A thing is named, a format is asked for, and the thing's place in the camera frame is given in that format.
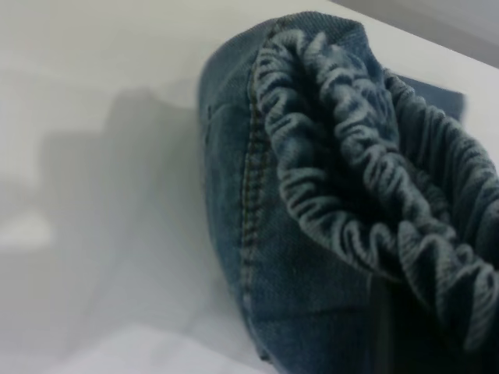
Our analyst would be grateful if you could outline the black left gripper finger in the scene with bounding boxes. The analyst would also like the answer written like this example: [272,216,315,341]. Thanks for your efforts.
[374,284,469,374]

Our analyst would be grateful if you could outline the blue denim shorts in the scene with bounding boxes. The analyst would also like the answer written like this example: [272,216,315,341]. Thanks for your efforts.
[196,17,499,374]

